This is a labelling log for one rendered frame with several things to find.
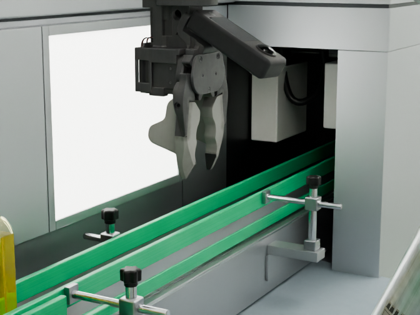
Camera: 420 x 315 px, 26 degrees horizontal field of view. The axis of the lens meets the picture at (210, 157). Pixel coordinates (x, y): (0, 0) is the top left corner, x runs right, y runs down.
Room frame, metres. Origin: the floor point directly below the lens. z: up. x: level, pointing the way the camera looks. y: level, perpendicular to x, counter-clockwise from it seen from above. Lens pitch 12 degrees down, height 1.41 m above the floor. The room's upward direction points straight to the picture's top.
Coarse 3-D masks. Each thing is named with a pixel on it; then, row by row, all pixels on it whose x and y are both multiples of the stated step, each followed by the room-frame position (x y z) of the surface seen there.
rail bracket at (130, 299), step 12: (120, 276) 1.18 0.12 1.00; (132, 276) 1.17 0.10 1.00; (72, 288) 1.23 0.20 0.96; (132, 288) 1.18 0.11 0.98; (72, 300) 1.23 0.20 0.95; (84, 300) 1.22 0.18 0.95; (96, 300) 1.20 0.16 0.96; (108, 300) 1.20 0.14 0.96; (120, 300) 1.18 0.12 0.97; (132, 300) 1.17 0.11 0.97; (120, 312) 1.18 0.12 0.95; (132, 312) 1.17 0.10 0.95; (144, 312) 1.17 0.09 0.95; (156, 312) 1.16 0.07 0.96; (168, 312) 1.15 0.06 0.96
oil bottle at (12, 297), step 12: (0, 216) 1.16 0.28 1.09; (0, 228) 1.15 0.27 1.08; (0, 240) 1.14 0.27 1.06; (12, 240) 1.16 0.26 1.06; (0, 252) 1.14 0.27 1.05; (12, 252) 1.16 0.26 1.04; (0, 264) 1.14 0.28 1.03; (12, 264) 1.16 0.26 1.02; (0, 276) 1.14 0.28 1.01; (12, 276) 1.16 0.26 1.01; (0, 288) 1.14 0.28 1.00; (12, 288) 1.16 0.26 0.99; (0, 300) 1.14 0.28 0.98; (12, 300) 1.16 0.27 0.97; (0, 312) 1.14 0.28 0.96
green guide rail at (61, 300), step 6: (54, 300) 1.18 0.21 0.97; (60, 300) 1.19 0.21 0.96; (66, 300) 1.20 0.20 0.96; (42, 306) 1.16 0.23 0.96; (48, 306) 1.16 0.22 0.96; (54, 306) 1.18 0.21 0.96; (60, 306) 1.19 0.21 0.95; (66, 306) 1.20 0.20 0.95; (30, 312) 1.13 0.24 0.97; (36, 312) 1.14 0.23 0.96; (42, 312) 1.15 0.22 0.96; (48, 312) 1.16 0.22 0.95; (54, 312) 1.17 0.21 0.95; (60, 312) 1.19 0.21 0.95; (66, 312) 1.20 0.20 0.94
